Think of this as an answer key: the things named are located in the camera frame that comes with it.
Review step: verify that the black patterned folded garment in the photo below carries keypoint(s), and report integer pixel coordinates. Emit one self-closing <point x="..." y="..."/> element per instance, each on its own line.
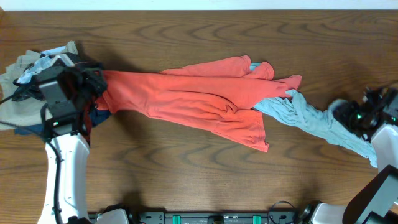
<point x="26" y="87"/>

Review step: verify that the light blue-grey garment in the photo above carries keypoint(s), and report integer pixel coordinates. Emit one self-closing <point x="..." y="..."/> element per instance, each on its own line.
<point x="281" y="100"/>

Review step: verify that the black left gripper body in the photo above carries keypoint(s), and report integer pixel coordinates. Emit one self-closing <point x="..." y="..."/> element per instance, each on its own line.
<point x="89" y="89"/>

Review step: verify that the navy blue folded garment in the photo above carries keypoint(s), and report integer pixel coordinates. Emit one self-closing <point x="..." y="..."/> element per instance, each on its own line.
<point x="96" y="117"/>

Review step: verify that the orange-red t-shirt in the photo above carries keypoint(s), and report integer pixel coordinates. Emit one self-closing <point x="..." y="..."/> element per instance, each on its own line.
<point x="216" y="96"/>

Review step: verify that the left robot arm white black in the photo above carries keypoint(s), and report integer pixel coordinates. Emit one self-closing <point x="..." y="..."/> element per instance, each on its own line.
<point x="67" y="146"/>

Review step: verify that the beige folded garment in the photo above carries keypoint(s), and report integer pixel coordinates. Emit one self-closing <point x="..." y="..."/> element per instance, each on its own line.
<point x="24" y="110"/>

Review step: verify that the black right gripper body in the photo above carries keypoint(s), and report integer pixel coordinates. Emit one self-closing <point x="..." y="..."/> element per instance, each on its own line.
<point x="353" y="119"/>

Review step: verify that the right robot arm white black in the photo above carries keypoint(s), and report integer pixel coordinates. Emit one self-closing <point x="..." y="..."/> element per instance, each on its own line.
<point x="373" y="203"/>

